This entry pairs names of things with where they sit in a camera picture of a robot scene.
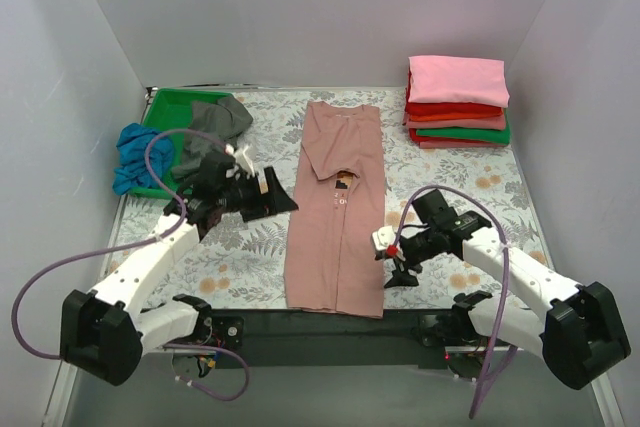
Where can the light pink folded t-shirt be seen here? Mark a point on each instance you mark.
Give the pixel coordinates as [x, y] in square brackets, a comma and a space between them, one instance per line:
[448, 79]

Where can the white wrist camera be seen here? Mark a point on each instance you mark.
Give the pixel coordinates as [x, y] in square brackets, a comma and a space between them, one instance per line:
[384, 243]
[242, 156]

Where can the dusty pink printed t-shirt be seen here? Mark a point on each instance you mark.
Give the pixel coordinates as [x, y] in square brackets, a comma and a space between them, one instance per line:
[340, 188]

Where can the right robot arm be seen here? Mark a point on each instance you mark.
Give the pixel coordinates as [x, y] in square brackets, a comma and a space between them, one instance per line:
[576, 329]

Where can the green plastic tray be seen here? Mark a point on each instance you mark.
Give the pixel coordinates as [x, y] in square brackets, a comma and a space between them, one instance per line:
[171, 109]

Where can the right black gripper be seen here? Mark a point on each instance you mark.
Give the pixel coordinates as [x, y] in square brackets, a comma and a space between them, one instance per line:
[403, 257]

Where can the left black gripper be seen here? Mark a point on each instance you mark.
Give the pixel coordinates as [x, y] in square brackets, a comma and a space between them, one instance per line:
[258, 197]

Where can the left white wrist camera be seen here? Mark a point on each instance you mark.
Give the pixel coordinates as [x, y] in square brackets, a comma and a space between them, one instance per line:
[242, 156]

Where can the orange folded t-shirt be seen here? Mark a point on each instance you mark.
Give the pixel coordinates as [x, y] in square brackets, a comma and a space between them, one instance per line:
[451, 118]

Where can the salmon folded t-shirt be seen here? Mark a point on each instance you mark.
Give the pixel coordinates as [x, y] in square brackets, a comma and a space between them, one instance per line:
[490, 123]

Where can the grey t-shirt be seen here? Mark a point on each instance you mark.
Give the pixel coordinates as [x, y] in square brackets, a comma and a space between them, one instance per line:
[226, 119]

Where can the blue crumpled t-shirt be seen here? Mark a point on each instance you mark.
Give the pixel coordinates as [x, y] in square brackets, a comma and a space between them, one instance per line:
[132, 171]

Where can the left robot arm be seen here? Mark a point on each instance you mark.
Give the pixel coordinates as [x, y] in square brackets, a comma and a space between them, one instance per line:
[108, 330]

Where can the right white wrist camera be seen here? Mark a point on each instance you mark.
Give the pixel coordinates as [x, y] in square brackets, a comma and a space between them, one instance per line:
[384, 243]

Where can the aluminium frame rail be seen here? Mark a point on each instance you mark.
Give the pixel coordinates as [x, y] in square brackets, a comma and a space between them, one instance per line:
[525, 394]

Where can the green folded t-shirt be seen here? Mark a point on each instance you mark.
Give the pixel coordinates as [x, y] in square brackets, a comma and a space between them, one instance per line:
[501, 137]

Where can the bottom pink folded t-shirt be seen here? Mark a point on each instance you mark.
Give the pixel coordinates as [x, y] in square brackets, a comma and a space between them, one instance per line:
[456, 144]

